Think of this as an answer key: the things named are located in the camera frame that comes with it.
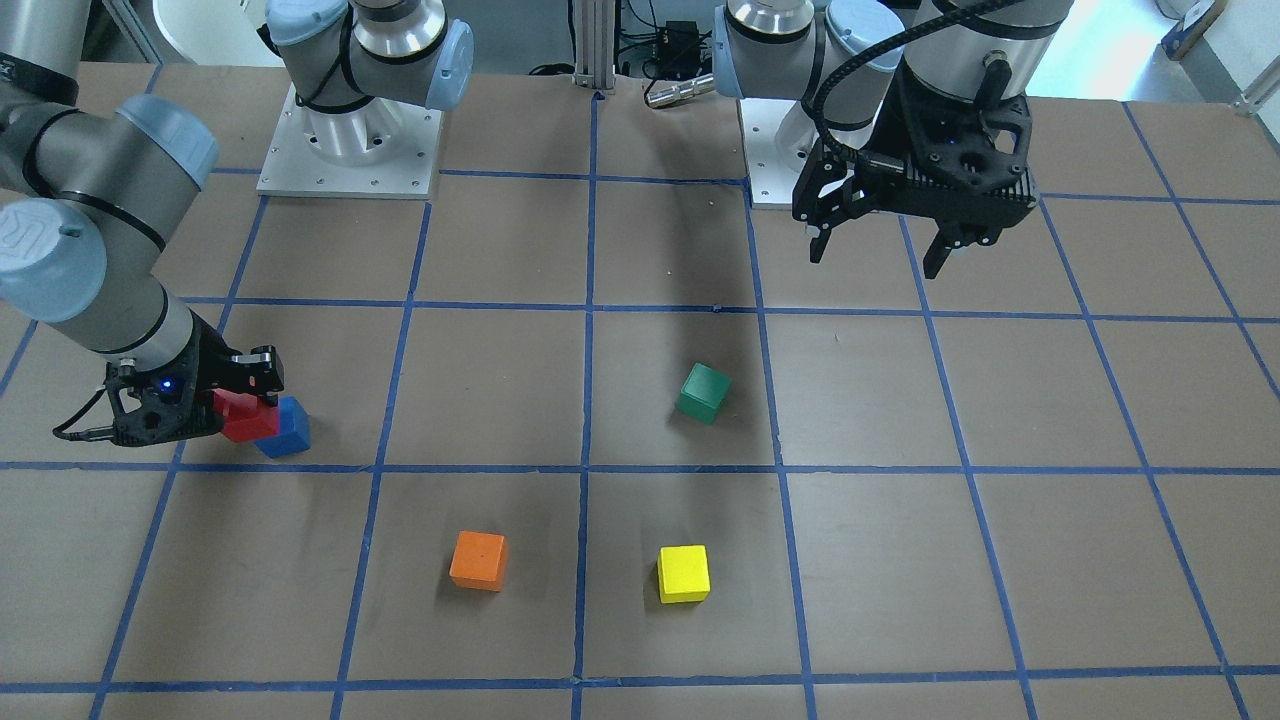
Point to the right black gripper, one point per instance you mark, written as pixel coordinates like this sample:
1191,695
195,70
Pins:
214,367

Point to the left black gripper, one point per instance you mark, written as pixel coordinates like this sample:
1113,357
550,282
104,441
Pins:
908,122

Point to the red wooden block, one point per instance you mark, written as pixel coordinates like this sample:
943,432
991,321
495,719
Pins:
245,418

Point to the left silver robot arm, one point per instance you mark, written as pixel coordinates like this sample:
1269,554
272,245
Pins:
839,58

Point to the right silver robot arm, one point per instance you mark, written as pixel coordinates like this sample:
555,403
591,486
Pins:
100,198

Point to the blue wooden block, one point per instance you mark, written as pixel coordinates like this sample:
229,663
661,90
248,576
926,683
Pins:
294,434

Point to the green wooden block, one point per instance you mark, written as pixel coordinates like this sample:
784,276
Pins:
702,394

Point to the orange wooden block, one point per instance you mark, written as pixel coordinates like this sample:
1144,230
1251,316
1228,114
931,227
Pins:
479,561

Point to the yellow wooden block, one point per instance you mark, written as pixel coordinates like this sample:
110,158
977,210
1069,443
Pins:
683,574

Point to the brown paper mat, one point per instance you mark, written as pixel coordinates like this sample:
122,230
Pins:
1043,484

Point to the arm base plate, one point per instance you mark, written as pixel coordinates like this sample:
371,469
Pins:
386,150
776,137

